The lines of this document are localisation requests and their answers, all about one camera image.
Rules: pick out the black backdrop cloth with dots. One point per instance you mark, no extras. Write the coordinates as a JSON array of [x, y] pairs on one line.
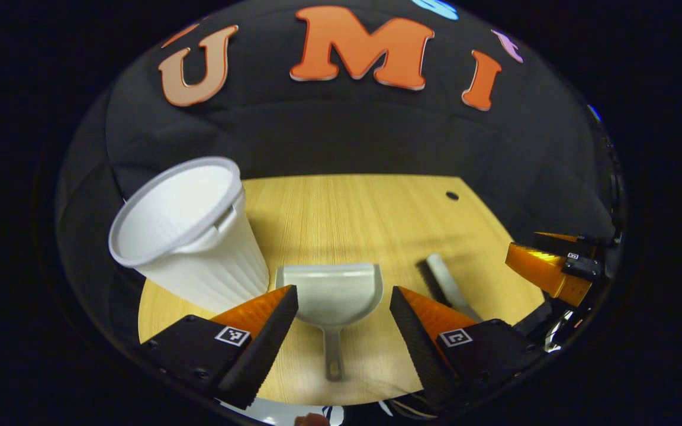
[[376, 136]]

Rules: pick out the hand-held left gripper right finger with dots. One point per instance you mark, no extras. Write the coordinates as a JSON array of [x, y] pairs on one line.
[[415, 340]]

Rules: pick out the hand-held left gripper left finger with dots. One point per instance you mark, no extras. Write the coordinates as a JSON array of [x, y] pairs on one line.
[[270, 337]]

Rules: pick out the white ribbed garbage bin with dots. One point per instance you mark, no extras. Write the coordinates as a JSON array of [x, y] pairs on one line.
[[199, 260]]

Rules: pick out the white dustpan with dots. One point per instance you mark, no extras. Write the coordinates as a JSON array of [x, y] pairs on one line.
[[329, 290]]

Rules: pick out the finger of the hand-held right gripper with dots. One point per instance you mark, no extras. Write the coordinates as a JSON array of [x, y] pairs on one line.
[[539, 267], [584, 263]]

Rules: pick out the small white broom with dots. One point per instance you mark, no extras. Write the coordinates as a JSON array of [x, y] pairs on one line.
[[444, 278]]

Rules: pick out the wooden desktop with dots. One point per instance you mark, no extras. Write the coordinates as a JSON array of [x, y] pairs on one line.
[[347, 219]]

